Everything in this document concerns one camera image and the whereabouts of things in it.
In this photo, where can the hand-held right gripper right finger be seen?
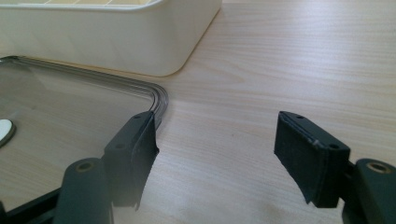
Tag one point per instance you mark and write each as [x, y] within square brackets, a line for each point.
[311, 161]

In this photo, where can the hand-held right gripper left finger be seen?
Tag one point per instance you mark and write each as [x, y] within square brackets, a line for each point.
[130, 161]

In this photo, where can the transparent container lid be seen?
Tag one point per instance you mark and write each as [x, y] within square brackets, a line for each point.
[62, 112]

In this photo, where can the cream plastic container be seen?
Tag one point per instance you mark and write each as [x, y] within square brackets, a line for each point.
[109, 37]

